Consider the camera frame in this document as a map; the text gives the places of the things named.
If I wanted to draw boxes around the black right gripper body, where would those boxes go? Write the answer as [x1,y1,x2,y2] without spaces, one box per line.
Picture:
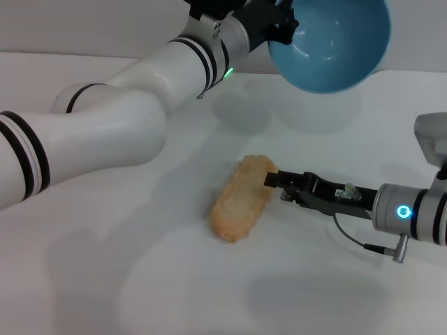
[278,170,380,221]

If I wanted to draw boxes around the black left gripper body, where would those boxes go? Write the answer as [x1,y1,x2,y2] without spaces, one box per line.
[233,0,291,54]

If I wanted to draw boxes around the orange sliced bread loaf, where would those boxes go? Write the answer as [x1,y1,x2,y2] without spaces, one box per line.
[209,155,281,244]

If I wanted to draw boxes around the blue bowl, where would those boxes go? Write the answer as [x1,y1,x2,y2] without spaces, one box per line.
[267,0,393,96]

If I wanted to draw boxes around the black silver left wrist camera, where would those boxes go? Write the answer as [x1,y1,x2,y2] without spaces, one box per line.
[187,0,246,22]

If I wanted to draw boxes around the grey right wrist connector cable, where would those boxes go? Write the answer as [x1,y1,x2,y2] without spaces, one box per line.
[331,211,410,265]

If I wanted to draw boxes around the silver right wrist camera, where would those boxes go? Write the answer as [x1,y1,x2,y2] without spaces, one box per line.
[413,112,447,192]

